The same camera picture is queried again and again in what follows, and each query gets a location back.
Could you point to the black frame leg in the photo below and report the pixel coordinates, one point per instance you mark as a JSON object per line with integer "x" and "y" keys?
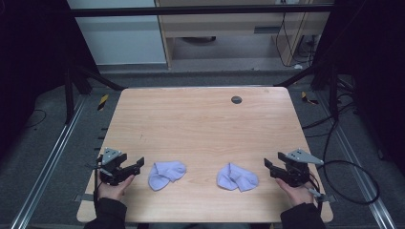
{"x": 68, "y": 95}
{"x": 333, "y": 95}

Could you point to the person's right hand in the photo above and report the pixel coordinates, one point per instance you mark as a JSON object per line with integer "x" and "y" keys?
{"x": 297, "y": 194}

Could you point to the yellow black hazard tape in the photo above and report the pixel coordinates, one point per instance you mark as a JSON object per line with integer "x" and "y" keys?
{"x": 308, "y": 99}
{"x": 102, "y": 102}

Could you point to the black horizontal frame bar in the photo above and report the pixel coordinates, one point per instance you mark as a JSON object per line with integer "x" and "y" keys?
{"x": 191, "y": 10}

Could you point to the light wooden desk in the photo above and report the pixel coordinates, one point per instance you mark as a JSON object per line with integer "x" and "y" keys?
{"x": 223, "y": 27}

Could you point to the light purple sock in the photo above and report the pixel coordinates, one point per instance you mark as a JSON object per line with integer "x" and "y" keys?
{"x": 165, "y": 175}
{"x": 237, "y": 178}

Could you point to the dark curtain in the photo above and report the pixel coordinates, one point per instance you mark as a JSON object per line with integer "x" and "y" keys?
{"x": 379, "y": 63}
{"x": 31, "y": 63}

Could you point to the aluminium floor rail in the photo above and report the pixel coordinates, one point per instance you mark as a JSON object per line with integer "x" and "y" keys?
{"x": 359, "y": 178}
{"x": 47, "y": 165}

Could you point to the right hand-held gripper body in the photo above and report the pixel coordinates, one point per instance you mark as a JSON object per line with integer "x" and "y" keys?
{"x": 296, "y": 171}

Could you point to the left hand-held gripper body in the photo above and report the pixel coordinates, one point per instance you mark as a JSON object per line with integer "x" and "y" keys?
{"x": 110, "y": 170}

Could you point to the grey tape strip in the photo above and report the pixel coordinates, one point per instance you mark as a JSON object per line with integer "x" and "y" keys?
{"x": 328, "y": 198}
{"x": 84, "y": 197}

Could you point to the person's left hand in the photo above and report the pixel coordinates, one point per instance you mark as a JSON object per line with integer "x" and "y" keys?
{"x": 114, "y": 191}

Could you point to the white cabinet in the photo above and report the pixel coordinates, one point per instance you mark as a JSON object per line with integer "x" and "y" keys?
{"x": 121, "y": 38}

